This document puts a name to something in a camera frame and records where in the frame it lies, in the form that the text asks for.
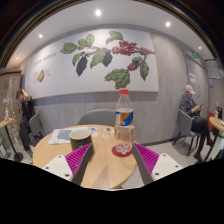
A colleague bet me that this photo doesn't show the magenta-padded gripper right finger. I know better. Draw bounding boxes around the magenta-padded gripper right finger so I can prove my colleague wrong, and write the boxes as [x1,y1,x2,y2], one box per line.
[131,142,184,185]

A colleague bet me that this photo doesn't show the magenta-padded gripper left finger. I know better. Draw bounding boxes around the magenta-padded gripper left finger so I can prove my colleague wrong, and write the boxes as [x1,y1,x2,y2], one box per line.
[41,143,94,186]

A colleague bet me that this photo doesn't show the clear bottle with red cap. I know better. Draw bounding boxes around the clear bottle with red cap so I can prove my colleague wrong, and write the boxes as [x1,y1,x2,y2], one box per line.
[114,88,136,155]

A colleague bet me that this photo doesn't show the black mug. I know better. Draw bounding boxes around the black mug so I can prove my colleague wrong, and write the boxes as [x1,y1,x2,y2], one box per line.
[68,128,93,153]

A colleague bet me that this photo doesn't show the grey chair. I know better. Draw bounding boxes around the grey chair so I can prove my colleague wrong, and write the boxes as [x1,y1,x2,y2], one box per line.
[172,109,201,156]
[28,111,48,141]

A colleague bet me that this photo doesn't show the flat round red coaster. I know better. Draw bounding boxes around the flat round red coaster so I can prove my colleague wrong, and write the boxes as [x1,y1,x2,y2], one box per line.
[111,143,134,158]

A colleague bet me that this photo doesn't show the person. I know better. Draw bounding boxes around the person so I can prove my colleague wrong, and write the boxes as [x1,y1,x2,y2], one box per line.
[15,88,36,154]
[179,84,214,163]

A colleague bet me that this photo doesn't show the small clear packet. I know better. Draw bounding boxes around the small clear packet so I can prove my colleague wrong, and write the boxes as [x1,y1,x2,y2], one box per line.
[102,126,115,139]

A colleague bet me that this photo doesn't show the grey armchair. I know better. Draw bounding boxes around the grey armchair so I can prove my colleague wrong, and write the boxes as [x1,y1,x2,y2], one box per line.
[74,108,117,127]

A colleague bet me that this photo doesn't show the group of ceiling lights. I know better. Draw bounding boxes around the group of ceiling lights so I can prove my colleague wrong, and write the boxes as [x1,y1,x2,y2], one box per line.
[37,8,203,51]

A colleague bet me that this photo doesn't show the coffee plant wall mural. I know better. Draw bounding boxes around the coffee plant wall mural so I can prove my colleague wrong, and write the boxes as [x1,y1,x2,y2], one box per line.
[24,28,160,100]

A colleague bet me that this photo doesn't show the white wall poster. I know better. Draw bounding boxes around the white wall poster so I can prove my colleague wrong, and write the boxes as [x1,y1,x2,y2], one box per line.
[188,72,197,84]

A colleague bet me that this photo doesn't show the wall notice board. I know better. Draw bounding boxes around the wall notice board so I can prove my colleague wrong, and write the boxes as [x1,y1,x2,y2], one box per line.
[204,59,224,80]

